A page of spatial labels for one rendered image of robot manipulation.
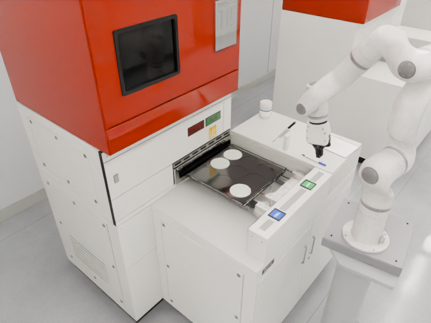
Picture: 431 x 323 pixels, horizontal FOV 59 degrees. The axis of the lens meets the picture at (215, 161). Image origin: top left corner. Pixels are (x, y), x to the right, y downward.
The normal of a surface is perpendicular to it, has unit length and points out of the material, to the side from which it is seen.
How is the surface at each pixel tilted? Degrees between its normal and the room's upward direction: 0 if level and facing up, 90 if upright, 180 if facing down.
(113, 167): 90
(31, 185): 90
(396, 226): 2
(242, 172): 0
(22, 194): 90
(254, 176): 0
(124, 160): 90
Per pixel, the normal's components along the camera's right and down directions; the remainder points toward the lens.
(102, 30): 0.76, 0.37
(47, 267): 0.00, -0.82
